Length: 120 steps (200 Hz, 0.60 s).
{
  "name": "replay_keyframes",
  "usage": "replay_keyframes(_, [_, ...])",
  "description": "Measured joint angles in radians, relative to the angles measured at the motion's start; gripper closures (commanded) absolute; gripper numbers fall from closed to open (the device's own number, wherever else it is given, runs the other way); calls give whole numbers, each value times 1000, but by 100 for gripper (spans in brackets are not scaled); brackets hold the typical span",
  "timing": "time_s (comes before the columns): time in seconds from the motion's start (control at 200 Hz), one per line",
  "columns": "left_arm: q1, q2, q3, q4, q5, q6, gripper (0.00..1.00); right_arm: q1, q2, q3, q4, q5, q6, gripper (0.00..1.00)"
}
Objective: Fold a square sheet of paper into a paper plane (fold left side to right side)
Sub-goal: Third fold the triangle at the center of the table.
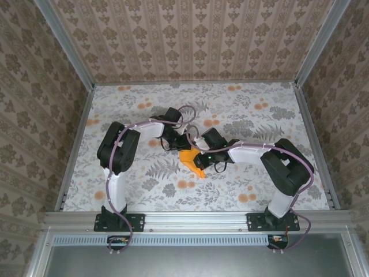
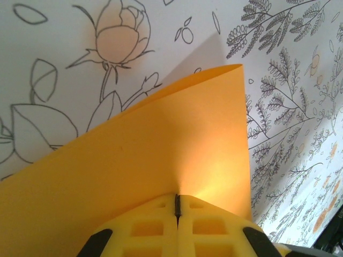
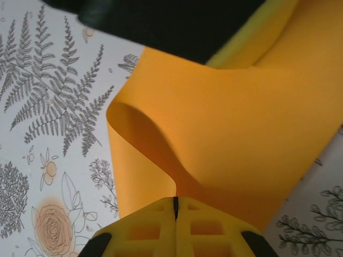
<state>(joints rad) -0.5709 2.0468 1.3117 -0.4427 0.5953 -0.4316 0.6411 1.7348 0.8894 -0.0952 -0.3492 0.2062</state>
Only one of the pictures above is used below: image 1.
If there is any orange paper sheet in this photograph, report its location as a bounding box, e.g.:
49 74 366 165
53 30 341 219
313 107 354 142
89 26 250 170
178 147 208 179

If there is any floral print table cover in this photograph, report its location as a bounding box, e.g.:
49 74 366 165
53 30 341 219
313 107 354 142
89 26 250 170
61 83 331 213

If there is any small electronics board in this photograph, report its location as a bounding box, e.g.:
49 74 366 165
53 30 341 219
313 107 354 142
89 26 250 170
266 234 290 250
106 234 134 252

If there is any grey metal lower panel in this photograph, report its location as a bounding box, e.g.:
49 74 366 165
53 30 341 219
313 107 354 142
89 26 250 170
27 230 369 277

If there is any thin aluminium back rail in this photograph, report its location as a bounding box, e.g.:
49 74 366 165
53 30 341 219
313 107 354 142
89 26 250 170
93 81 298 87

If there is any aluminium front frame beam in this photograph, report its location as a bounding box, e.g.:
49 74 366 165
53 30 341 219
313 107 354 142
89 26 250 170
42 209 353 232

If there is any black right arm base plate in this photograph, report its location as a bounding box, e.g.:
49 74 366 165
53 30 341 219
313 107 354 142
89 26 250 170
247 212 301 233

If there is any slotted grey cable duct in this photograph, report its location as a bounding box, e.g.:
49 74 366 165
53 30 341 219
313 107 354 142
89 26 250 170
52 234 269 247

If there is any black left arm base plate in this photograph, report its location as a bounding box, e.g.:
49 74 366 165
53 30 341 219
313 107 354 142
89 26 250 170
93 212 145 233

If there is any aluminium side rail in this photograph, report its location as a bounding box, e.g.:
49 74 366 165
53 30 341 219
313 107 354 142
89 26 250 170
293 82 341 211
54 84 96 212

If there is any aluminium corner post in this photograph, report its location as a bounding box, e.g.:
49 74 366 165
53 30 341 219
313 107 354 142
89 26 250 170
294 0 345 88
33 0 96 89

